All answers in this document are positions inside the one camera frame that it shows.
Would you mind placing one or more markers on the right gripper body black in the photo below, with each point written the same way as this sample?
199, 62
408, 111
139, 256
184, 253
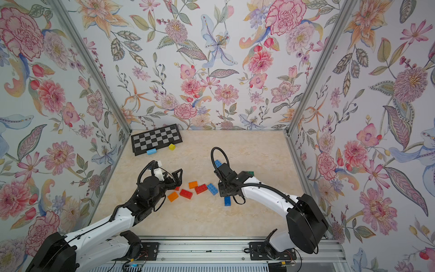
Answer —
224, 188

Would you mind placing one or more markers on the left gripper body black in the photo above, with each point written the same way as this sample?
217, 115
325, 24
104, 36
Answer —
162, 189

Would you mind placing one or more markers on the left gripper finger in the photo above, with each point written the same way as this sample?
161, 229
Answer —
155, 166
177, 178

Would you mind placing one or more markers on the light blue lego brick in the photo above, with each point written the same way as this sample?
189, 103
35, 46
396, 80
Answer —
227, 201

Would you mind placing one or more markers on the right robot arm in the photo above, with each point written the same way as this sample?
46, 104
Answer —
306, 224

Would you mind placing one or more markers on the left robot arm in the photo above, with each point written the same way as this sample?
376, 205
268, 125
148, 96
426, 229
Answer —
110, 238

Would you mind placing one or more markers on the small orange lego brick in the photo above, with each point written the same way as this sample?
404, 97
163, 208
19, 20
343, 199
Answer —
193, 185

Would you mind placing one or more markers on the long blue lego brick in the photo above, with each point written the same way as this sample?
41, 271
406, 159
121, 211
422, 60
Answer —
217, 163

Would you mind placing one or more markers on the orange lego brick lower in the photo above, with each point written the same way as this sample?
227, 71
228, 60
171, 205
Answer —
173, 196

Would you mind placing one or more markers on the red lego brick lower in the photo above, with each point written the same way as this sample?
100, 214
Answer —
186, 194

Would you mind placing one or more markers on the red lego brick middle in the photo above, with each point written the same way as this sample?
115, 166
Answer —
200, 189

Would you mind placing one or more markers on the light blue cylinder block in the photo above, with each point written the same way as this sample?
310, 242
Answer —
151, 151

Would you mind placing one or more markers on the black grey chessboard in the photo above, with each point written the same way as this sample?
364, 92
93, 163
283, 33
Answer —
155, 139

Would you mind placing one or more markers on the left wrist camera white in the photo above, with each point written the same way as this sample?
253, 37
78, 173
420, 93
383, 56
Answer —
159, 175

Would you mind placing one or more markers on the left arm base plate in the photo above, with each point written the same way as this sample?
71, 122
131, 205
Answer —
145, 251

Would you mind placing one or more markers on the aluminium rail frame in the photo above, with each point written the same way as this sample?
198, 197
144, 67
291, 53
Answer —
231, 249

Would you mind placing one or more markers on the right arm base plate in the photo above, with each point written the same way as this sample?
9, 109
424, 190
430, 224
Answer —
260, 251

